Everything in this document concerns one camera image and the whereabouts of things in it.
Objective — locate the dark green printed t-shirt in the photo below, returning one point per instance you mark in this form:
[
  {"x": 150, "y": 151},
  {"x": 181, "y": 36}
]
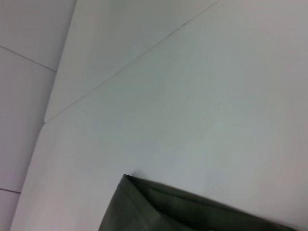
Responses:
[{"x": 168, "y": 209}]

